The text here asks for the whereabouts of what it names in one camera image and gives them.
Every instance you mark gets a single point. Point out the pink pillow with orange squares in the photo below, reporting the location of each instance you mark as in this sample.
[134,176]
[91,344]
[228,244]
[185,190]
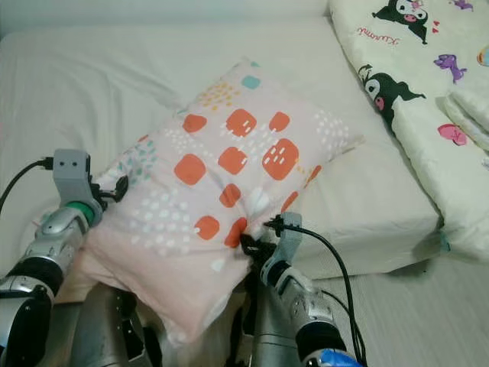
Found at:
[199,229]

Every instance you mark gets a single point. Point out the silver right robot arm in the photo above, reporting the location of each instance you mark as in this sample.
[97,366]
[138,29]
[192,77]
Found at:
[306,306]

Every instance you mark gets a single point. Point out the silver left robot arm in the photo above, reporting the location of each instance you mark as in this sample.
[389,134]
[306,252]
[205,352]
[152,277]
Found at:
[50,245]

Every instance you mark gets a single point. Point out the robot right leg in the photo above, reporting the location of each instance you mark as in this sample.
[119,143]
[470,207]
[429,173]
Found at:
[263,336]

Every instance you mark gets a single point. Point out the robot leg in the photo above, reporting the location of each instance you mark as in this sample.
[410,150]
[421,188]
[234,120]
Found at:
[107,329]
[263,336]

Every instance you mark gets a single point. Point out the mattress with white sheet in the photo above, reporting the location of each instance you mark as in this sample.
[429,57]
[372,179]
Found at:
[92,92]

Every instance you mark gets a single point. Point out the robot left leg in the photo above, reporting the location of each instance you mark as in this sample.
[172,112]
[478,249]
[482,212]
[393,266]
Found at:
[107,329]

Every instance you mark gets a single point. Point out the cream cartoon print quilt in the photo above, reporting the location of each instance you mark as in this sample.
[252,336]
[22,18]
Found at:
[412,76]

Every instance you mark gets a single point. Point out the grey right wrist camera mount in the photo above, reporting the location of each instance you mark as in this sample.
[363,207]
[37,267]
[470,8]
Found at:
[290,241]

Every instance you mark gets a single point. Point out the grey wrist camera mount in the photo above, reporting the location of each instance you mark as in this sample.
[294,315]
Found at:
[290,241]
[72,168]

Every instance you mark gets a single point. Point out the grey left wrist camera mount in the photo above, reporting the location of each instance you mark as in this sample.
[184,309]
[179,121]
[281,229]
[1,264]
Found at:
[72,168]

